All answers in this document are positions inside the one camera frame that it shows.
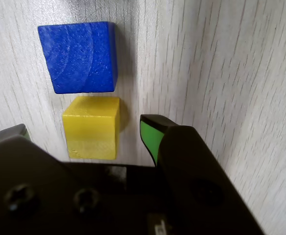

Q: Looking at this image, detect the yellow wooden cube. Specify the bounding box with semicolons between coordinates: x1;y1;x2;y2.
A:
62;95;121;161

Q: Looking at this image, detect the blue wooden cube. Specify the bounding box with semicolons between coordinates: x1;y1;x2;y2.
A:
37;21;119;94

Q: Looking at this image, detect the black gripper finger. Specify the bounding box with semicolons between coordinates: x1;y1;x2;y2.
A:
139;114;267;235
0;123;111;235

